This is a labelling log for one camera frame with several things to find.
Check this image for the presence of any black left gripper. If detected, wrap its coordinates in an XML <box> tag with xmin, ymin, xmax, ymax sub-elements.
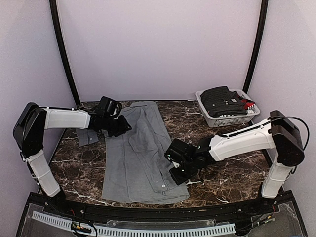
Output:
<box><xmin>103</xmin><ymin>115</ymin><xmax>131</xmax><ymax>137</ymax></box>

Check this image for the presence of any grey long sleeve shirt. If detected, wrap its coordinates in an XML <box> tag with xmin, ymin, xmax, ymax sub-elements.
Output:
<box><xmin>76</xmin><ymin>100</ymin><xmax>190</xmax><ymax>205</ymax></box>

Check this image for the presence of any light grey plastic basket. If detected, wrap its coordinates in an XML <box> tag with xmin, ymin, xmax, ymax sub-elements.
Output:
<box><xmin>195</xmin><ymin>90</ymin><xmax>260</xmax><ymax>128</ymax></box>

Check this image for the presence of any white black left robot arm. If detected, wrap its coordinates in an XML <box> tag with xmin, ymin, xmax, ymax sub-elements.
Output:
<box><xmin>13</xmin><ymin>96</ymin><xmax>132</xmax><ymax>215</ymax></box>

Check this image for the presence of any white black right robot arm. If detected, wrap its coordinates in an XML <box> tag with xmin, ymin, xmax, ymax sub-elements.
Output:
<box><xmin>164</xmin><ymin>110</ymin><xmax>308</xmax><ymax>214</ymax></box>

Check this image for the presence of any black striped shirt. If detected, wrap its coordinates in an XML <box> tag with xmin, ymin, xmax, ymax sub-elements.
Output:
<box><xmin>200</xmin><ymin>86</ymin><xmax>247</xmax><ymax>118</ymax></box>

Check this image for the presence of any red black plaid shirt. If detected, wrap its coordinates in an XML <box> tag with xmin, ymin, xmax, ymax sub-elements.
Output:
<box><xmin>239</xmin><ymin>97</ymin><xmax>255</xmax><ymax>110</ymax></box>

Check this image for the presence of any white slotted cable duct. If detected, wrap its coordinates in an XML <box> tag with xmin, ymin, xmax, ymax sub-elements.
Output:
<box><xmin>32</xmin><ymin>211</ymin><xmax>236</xmax><ymax>237</ymax></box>

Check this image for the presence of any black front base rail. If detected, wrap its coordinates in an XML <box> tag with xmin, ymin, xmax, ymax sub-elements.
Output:
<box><xmin>25</xmin><ymin>191</ymin><xmax>293</xmax><ymax>223</ymax></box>

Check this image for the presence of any black left frame post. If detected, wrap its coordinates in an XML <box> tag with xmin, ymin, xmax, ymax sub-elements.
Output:
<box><xmin>49</xmin><ymin>0</ymin><xmax>81</xmax><ymax>106</ymax></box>

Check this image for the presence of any black frame post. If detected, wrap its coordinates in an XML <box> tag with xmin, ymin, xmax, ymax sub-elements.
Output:
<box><xmin>49</xmin><ymin>0</ymin><xmax>81</xmax><ymax>106</ymax></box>
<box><xmin>242</xmin><ymin>0</ymin><xmax>269</xmax><ymax>93</ymax></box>

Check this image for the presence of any black right frame post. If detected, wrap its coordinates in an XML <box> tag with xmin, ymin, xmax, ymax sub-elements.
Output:
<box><xmin>242</xmin><ymin>0</ymin><xmax>269</xmax><ymax>93</ymax></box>

